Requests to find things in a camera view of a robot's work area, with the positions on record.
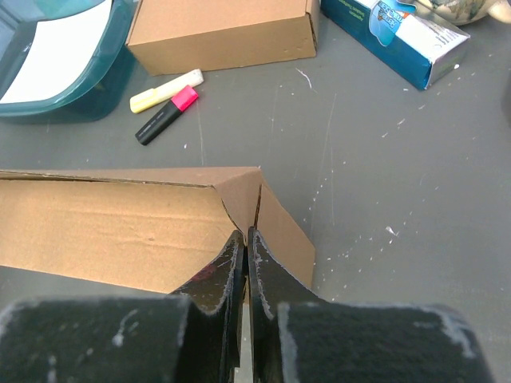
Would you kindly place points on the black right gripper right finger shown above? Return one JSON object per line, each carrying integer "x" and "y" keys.
{"x": 299, "y": 337}

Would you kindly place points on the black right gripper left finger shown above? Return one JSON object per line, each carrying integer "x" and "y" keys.
{"x": 189, "y": 335}

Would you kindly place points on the brown cardboard box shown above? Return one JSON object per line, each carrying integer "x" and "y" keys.
{"x": 147, "y": 229}
{"x": 172, "y": 37}

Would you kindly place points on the closed brown cardboard box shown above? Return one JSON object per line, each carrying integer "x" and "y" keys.
{"x": 172, "y": 37}

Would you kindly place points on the black pink highlighter pen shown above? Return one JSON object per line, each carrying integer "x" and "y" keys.
{"x": 172, "y": 110}

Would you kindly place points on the yellow highlighter pen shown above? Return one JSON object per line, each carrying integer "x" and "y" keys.
{"x": 155, "y": 96}

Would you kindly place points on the teal plastic bin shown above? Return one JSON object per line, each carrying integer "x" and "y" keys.
{"x": 96, "y": 92}

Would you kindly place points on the blue toothbrush package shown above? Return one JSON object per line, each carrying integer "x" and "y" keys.
{"x": 416, "y": 43}

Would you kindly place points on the white paper sheet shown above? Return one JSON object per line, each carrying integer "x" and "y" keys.
{"x": 60, "y": 52}

